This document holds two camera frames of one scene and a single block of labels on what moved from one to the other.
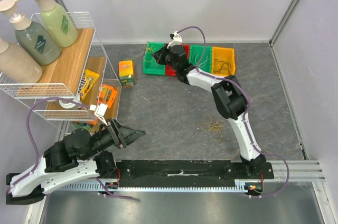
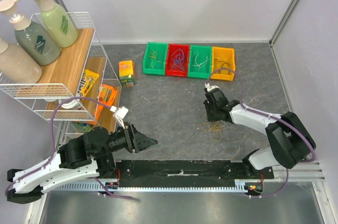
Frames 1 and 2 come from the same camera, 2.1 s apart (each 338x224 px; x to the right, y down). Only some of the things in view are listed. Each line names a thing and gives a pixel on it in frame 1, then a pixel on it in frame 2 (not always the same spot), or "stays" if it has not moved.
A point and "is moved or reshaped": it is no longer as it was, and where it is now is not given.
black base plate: [187, 171] stays
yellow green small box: [127, 73] stays
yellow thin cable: [217, 126] stays
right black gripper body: [163, 55] -> [211, 113]
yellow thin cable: [148, 49] is moved or reshaped
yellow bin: [223, 61] stays
